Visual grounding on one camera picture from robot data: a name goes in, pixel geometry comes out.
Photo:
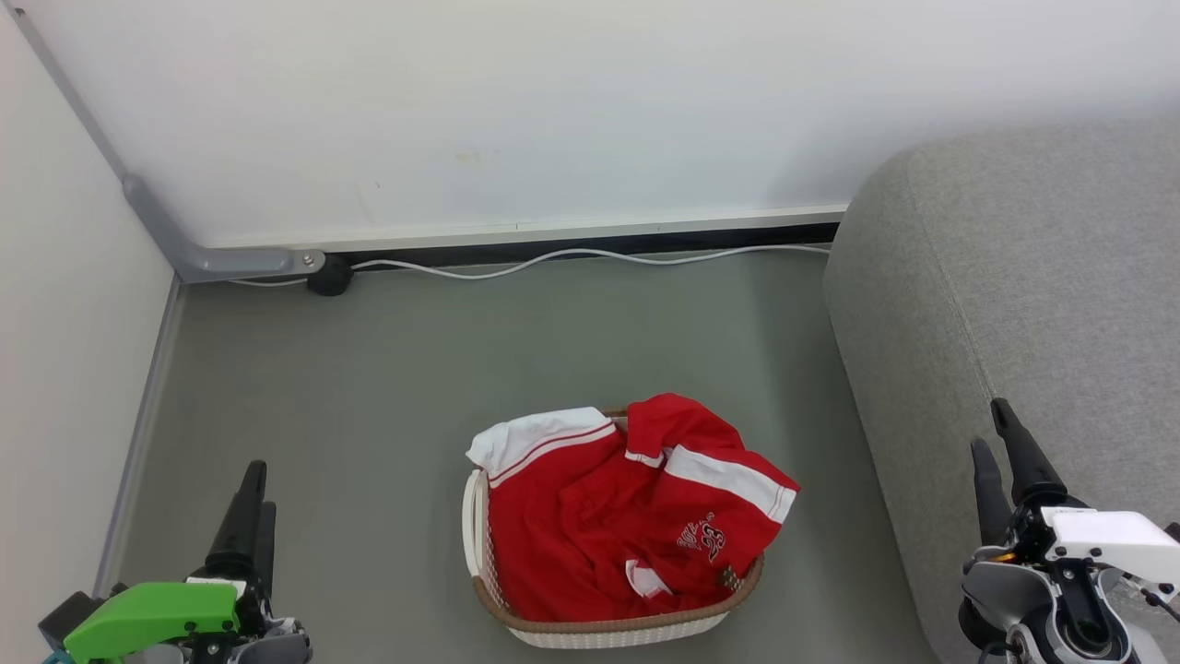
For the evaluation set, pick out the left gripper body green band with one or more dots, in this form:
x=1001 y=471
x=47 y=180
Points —
x=152 y=613

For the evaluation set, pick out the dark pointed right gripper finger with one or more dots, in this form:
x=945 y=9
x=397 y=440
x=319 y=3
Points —
x=992 y=503
x=1028 y=466

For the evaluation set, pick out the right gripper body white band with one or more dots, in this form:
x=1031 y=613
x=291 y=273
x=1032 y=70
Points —
x=1111 y=539

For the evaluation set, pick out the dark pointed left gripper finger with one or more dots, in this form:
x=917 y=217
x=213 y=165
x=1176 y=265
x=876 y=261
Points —
x=268 y=544
x=240 y=530

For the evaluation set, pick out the red and white shirt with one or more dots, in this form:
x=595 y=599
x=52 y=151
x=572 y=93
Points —
x=599 y=526

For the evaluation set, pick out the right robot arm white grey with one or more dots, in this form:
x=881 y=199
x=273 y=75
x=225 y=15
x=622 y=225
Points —
x=1023 y=609

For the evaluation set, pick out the grey fabric sofa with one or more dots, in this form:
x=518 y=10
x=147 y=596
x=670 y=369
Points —
x=1014 y=304

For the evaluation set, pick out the white laundry basket brown rim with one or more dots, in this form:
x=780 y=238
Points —
x=608 y=634

